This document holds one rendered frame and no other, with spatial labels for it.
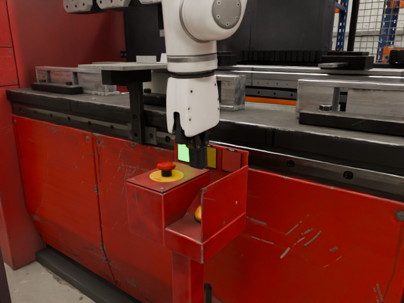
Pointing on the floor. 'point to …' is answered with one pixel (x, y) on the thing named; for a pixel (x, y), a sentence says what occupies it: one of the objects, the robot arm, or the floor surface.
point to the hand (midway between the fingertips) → (198, 157)
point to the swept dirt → (61, 280)
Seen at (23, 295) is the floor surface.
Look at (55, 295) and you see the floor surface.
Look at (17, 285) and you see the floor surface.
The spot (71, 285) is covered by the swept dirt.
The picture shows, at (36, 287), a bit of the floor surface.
